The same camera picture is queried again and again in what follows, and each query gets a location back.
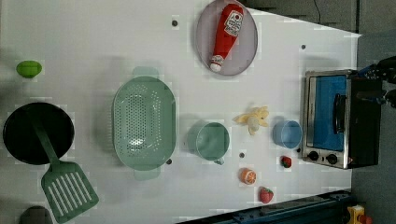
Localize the black frying pan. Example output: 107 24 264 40
3 103 75 165

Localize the grey round plate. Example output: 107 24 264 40
194 0 258 77

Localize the peeled toy banana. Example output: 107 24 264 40
233 106 269 135

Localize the green slotted spatula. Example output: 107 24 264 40
30 116 99 224

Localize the dark red toy strawberry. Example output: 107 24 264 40
280 156 292 168

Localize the green toy lime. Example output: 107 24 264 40
16 61 42 78

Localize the green plastic colander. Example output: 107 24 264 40
112 66 177 181

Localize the blue metal frame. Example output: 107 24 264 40
179 190 357 224

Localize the black toaster oven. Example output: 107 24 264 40
302 70 382 169

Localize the toy orange half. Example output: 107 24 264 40
239 168 257 185

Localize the green mug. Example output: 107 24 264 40
187 120 230 165

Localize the grey object at edge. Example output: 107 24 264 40
19 206 53 224

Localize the red ketchup bottle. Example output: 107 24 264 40
210 4 244 72

